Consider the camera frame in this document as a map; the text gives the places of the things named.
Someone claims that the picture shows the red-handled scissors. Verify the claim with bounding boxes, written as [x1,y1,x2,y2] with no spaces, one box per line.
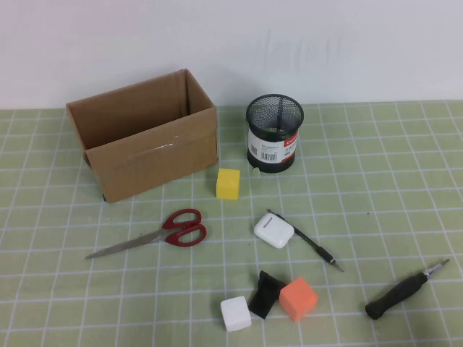
[85,208,208,260]

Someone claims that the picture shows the white earbuds case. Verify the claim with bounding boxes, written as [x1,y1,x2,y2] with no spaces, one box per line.
[252,213,295,249]

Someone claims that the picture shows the brown cardboard box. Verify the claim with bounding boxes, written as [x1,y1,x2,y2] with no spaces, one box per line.
[65,68,220,204]

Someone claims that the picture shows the thin black pen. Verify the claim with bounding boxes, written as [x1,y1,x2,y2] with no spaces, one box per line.
[267,208,344,273]

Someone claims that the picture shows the yellow foam cube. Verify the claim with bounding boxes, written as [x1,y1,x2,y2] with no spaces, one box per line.
[216,168,242,200]

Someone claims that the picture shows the black mesh pen holder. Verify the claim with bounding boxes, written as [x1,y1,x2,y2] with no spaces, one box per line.
[245,94,305,174]

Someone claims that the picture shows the orange foam cube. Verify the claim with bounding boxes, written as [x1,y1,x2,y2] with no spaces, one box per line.
[278,277,319,322]

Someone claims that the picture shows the black irregular block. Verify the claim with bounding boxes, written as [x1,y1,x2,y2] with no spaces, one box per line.
[247,270,289,320]

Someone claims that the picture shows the black-handled screwdriver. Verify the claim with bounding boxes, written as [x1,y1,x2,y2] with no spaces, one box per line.
[364,258,451,321]

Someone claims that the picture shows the green checked tablecloth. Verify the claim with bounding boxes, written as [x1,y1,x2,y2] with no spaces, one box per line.
[0,100,463,347]

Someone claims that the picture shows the white foam cube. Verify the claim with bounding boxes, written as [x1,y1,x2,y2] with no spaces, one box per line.
[220,296,252,333]

